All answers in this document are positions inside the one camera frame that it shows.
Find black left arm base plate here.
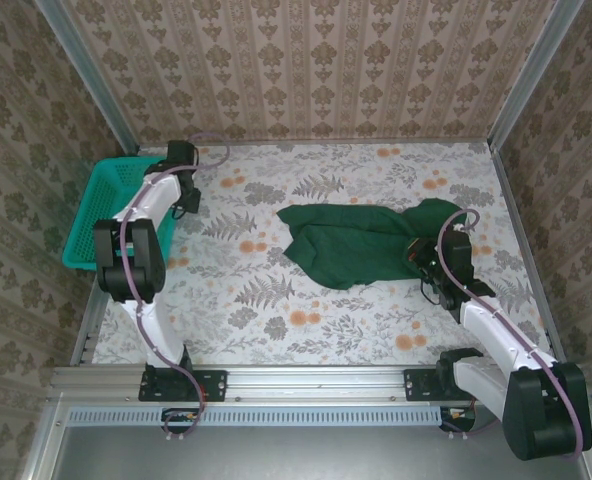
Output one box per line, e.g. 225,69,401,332
138,367,228,403

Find grey metal panel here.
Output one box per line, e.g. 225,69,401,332
25,394,592,480

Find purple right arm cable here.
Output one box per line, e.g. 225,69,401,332
436,208,592,460

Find teal plastic basket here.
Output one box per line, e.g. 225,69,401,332
61,156,178,274

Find short aluminium table side rail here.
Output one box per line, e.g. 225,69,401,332
70,284,110,369

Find long aluminium mounting rail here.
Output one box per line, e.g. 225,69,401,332
50,364,585,404

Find black junction box with wires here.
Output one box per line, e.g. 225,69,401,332
160,407,202,435
439,405,477,432

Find aluminium frame post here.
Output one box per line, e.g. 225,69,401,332
34,0,140,154
488,0,585,151

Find floral patterned table cover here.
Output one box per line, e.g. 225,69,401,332
91,142,557,366

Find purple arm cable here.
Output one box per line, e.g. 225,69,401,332
436,208,592,460
118,132,231,436

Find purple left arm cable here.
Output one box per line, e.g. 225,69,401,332
118,132,231,436

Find dark green t-shirt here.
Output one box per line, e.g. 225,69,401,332
276,198,470,291

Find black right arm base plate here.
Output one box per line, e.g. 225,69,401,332
403,368,457,403

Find long aluminium table side rail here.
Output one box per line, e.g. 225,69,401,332
490,144,567,364

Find slotted grey cable duct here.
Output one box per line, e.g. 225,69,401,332
68,405,440,427

